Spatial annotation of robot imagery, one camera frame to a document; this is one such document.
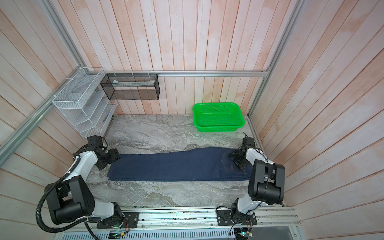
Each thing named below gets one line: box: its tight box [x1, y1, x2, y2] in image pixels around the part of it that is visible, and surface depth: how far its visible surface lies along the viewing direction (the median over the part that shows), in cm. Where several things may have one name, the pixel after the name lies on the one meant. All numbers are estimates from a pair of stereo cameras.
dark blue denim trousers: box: [107, 147, 254, 181], surface depth 94 cm
